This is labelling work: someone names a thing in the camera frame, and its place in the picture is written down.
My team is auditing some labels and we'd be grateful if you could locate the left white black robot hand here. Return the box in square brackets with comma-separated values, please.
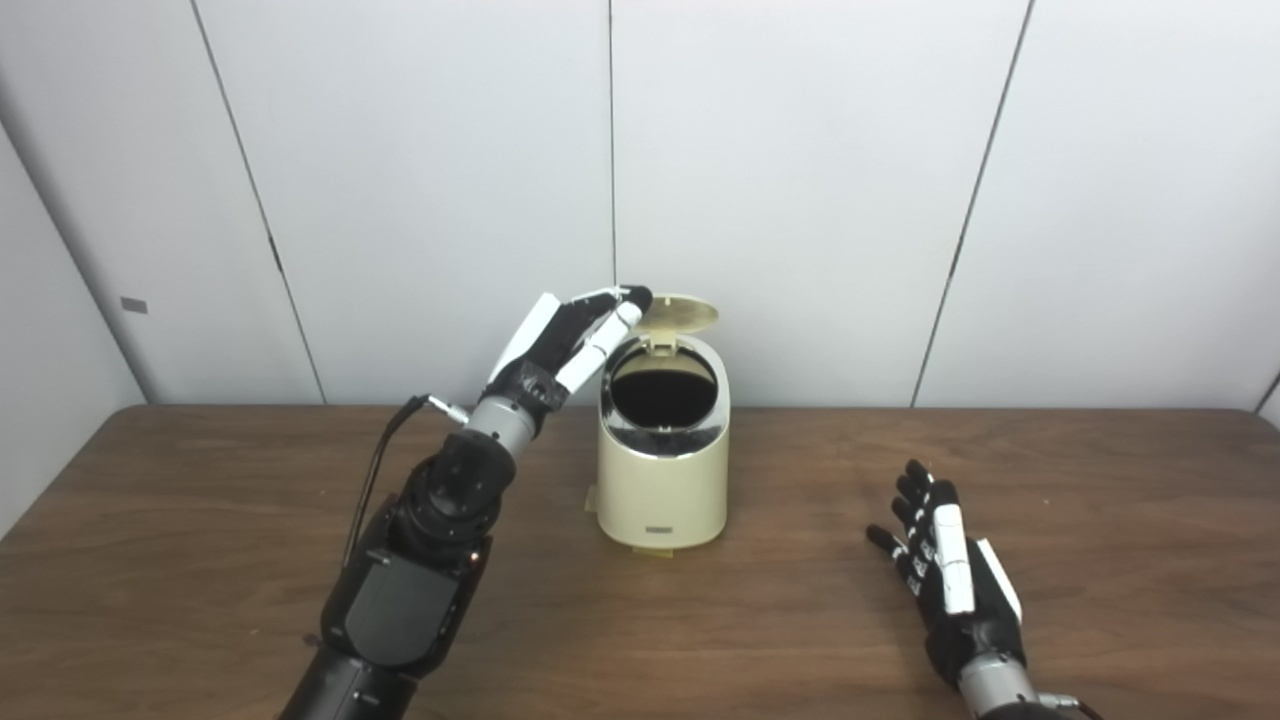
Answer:
[485, 285, 654, 413]

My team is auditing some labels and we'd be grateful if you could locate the cream-colored trash bin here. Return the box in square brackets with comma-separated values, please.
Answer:
[597, 333, 732, 549]

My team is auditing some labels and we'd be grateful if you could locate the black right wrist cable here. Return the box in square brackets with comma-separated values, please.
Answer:
[1038, 691, 1106, 720]

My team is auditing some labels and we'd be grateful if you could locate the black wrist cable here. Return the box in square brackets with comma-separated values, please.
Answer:
[342, 392, 473, 569]
[1038, 691, 1106, 720]

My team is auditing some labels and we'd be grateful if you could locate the round cream bin lid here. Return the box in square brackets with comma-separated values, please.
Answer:
[632, 293, 720, 353]

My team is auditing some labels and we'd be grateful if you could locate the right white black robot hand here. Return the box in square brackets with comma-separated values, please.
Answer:
[866, 459, 1027, 688]

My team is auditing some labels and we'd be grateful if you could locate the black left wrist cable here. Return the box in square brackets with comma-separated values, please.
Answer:
[342, 392, 473, 569]

